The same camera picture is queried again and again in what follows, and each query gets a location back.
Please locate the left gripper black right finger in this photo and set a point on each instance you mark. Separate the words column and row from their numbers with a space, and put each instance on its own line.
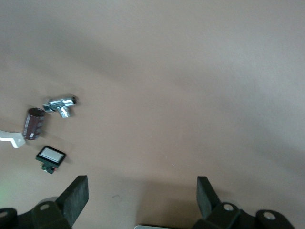
column 209, row 205

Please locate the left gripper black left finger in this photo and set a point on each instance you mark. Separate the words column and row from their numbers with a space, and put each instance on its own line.
column 74, row 198

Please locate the white rectangular push button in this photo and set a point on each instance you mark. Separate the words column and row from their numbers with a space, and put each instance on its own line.
column 51, row 155

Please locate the brown terminal block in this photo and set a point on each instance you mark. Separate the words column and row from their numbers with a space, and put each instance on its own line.
column 33, row 124

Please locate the silver metal fitting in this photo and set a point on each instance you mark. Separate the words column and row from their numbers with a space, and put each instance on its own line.
column 60, row 103

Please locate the white curved plastic bracket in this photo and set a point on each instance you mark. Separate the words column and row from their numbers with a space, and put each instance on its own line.
column 14, row 139

